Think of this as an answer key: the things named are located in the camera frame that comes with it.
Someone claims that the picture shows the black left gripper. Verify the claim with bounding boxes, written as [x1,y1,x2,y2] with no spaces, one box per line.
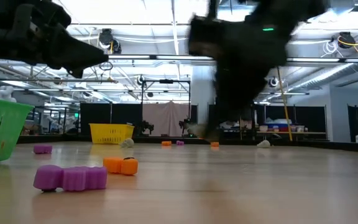
[0,0,109,79]

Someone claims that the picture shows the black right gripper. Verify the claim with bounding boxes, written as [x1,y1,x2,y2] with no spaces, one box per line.
[188,6,291,139]

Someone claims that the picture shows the stacked colourful plastic bins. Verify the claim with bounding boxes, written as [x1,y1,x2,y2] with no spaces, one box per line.
[264,118,293,133]

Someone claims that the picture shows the wooden top desk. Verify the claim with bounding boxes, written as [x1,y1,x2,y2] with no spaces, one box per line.
[255,130,328,142]

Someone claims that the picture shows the beige fabric curtain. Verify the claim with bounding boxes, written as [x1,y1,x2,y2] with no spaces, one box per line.
[142,101,191,138]

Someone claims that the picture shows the white robot figure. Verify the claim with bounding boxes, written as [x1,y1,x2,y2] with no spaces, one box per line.
[0,85,17,103]

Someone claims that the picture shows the yellow plastic basket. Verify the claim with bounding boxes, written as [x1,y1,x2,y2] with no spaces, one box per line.
[88,123,135,145]

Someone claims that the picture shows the LED light bar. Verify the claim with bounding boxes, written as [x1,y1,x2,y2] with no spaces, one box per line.
[108,54,358,64]

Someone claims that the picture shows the green plastic basket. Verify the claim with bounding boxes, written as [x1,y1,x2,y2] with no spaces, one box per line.
[0,95,34,166]

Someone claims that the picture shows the yellow hanging extension cable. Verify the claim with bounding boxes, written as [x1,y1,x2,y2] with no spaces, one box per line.
[275,67,293,142]

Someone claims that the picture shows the black gantry frame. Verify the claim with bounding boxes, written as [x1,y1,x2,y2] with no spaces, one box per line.
[140,79,192,138]

